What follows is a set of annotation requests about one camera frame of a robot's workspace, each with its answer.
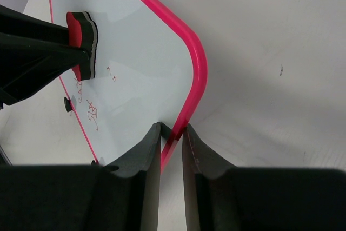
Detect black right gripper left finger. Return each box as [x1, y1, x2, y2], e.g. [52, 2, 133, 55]
[1, 123, 161, 230]

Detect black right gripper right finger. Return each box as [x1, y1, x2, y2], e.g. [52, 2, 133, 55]
[182, 126, 345, 230]

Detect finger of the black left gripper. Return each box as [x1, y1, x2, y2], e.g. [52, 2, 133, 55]
[1, 5, 69, 45]
[1, 33, 90, 105]

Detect red bone shaped eraser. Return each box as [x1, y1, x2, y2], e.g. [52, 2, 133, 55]
[66, 11, 98, 81]

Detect pink framed whiteboard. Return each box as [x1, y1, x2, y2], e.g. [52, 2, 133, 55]
[49, 0, 208, 166]

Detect black whiteboard foot left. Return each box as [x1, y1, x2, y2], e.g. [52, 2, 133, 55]
[64, 97, 73, 113]

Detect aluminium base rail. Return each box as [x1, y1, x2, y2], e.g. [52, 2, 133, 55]
[0, 147, 12, 166]

